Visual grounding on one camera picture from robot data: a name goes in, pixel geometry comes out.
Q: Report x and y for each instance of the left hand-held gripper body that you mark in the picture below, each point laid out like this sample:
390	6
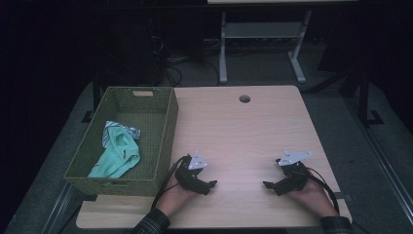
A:
190	175

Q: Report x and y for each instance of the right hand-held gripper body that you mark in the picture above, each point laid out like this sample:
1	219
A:
293	178

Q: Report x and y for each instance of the green woven basket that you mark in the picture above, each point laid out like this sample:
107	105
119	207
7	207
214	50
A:
136	156

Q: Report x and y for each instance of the mint green small garment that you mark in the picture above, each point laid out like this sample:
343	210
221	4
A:
118	156

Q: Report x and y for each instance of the person's left hand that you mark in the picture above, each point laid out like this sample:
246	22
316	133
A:
177	198

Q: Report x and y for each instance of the person's right hand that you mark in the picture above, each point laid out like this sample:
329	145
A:
313	198

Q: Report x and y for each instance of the grey tape strip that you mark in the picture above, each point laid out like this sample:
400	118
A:
345	196

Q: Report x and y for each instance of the black floor stand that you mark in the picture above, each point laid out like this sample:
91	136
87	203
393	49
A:
95	97
365	97

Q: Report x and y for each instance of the white metal stand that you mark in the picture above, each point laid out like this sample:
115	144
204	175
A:
259	30

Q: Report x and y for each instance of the aluminium floor rail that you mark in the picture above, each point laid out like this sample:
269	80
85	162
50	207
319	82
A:
380	162
60	208

